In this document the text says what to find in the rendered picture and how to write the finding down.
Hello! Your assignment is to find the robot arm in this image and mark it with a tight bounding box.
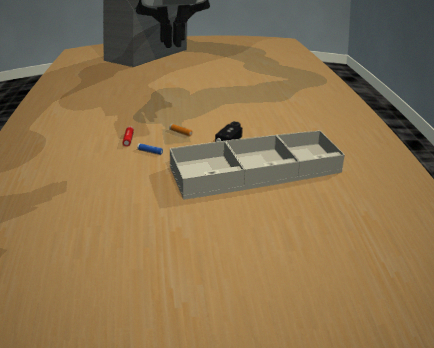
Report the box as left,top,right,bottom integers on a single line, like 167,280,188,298
162,0,197,5

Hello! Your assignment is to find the red battery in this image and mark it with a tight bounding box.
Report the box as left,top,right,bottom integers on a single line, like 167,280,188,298
123,126,134,146

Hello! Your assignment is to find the black 9v battery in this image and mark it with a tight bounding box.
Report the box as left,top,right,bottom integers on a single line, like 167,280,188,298
215,124,242,142

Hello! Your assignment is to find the white open-top bin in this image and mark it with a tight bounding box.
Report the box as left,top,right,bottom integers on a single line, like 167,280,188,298
170,131,345,200

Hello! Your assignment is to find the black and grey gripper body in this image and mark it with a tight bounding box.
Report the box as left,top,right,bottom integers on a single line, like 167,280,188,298
141,0,206,8

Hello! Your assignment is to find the blue battery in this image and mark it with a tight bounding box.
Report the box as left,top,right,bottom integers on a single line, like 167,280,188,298
137,143,163,155

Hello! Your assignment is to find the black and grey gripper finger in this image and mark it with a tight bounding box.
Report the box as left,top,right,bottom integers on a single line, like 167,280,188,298
173,0,210,47
136,0,172,48

